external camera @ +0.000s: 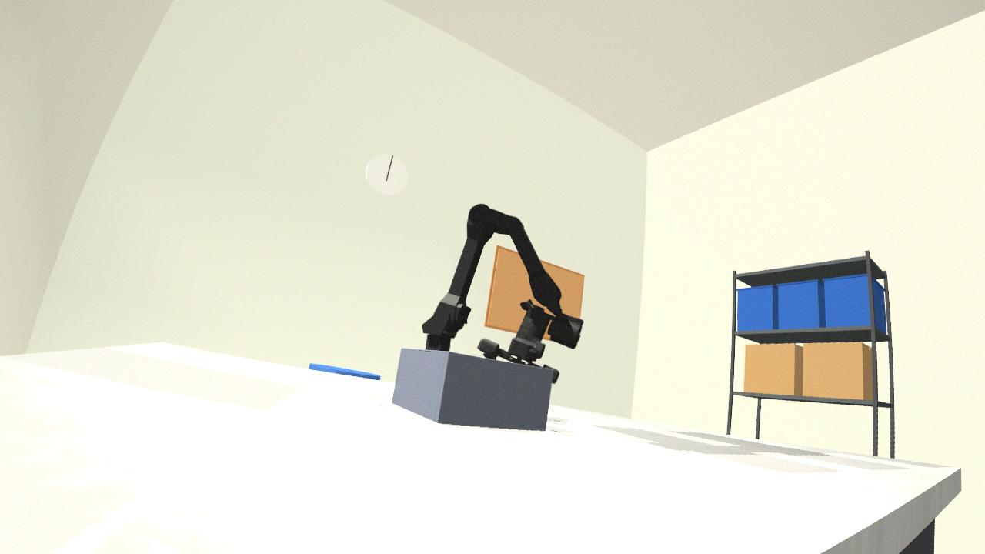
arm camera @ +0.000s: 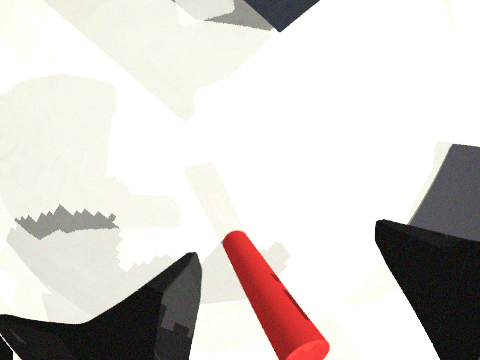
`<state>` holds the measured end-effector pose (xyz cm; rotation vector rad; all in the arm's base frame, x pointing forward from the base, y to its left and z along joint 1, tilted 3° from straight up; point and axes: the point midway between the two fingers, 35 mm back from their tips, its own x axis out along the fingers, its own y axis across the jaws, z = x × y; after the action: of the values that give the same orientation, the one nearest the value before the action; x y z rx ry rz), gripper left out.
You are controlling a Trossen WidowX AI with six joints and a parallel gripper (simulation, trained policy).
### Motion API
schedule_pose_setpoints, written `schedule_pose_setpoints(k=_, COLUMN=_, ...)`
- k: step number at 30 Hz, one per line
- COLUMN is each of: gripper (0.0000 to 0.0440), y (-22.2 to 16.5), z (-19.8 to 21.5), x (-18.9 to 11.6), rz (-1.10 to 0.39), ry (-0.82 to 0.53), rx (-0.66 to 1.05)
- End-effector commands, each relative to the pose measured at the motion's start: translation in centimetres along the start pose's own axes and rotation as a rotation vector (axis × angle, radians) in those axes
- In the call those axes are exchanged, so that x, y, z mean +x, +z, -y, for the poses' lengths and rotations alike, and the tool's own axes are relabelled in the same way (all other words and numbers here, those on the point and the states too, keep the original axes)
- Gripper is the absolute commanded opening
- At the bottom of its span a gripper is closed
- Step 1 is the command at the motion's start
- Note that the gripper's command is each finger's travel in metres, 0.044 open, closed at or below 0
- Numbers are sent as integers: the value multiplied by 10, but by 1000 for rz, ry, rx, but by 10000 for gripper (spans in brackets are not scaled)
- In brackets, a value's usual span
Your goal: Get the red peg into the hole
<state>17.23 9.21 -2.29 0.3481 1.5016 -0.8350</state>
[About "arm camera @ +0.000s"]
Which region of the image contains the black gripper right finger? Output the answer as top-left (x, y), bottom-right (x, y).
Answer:
top-left (373, 219), bottom-right (480, 360)

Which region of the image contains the red peg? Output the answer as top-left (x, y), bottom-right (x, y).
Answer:
top-left (223, 229), bottom-right (331, 360)

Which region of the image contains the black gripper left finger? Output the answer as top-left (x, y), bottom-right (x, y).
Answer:
top-left (0, 252), bottom-right (203, 360)

